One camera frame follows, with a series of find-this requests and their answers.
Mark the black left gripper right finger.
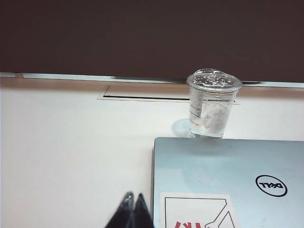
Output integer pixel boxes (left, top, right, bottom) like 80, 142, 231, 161
131, 193, 155, 228

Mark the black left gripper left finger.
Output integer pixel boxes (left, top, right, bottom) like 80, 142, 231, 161
104, 191, 135, 228

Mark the silver Dell laptop with sticker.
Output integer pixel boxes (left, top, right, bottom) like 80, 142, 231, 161
152, 137, 304, 228

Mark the small clear lidded plastic cup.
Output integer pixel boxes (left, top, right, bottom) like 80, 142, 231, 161
186, 68, 243, 139

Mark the wide brown desk partition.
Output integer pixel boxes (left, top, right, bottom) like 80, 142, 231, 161
0, 0, 304, 83

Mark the white desk cable lid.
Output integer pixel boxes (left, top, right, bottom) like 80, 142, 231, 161
96, 85, 243, 105

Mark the aluminium partition base rail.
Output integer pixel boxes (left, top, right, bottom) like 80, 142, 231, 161
0, 72, 304, 89

